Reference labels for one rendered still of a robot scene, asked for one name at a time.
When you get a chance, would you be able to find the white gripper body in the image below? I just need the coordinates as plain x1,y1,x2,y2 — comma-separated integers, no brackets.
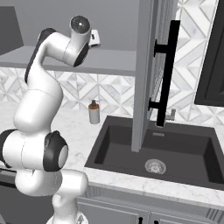
93,29,102,47

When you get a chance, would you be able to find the dark grey cabinet door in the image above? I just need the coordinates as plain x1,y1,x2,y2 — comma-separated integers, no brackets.
0,5,25,56

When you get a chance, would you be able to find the grey soap dispenser, orange collar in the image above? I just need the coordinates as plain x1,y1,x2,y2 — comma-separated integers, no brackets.
87,99,101,125

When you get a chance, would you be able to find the grey tap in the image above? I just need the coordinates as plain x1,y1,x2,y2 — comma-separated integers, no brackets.
164,108,177,123

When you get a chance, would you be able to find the black sink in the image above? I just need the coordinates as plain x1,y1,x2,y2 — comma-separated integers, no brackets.
84,115,224,192

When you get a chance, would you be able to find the grey base cupboard door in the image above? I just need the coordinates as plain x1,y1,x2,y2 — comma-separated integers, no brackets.
75,197,151,224
150,210,224,224

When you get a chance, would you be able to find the dark grey dishwasher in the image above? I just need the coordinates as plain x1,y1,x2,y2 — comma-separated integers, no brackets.
0,166,57,224

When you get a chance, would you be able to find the grey wall cabinet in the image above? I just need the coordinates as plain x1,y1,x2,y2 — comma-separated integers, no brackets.
0,0,142,77

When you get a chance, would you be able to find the black bar door handle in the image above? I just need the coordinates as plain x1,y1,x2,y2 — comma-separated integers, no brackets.
147,19,181,128

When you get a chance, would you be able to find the black wall cabinet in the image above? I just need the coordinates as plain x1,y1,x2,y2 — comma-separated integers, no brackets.
194,0,224,108

